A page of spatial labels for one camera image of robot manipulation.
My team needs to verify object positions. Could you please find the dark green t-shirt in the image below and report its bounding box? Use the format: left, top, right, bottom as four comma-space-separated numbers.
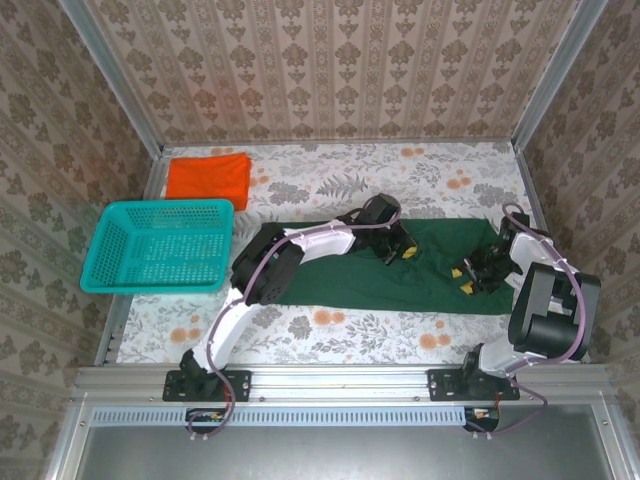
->
249, 217, 516, 316

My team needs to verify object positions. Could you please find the floral patterned table cover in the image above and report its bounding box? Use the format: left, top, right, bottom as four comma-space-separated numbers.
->
115, 141, 591, 366

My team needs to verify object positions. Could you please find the folded orange t-shirt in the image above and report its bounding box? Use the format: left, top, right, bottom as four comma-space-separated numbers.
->
164, 152, 252, 212

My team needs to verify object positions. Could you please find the grey metal sheet panel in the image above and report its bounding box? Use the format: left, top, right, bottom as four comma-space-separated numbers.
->
44, 404, 640, 480

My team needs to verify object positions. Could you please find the teal plastic basket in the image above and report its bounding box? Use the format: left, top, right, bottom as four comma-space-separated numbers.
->
79, 198, 235, 295

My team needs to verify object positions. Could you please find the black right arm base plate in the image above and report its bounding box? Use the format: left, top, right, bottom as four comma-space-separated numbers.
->
427, 368, 521, 403

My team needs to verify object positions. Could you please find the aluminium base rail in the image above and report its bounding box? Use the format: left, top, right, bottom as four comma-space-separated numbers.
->
74, 364, 614, 402

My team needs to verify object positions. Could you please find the slotted grey cable duct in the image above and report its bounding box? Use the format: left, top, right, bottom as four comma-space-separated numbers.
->
92, 405, 469, 428

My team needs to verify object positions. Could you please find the aluminium frame post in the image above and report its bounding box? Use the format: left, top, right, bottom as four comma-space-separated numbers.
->
512, 0, 609, 151
57, 0, 166, 157

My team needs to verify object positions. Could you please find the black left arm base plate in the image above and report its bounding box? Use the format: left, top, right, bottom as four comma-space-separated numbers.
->
162, 368, 252, 403

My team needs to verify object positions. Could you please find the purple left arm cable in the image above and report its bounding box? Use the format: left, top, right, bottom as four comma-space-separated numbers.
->
187, 194, 404, 442

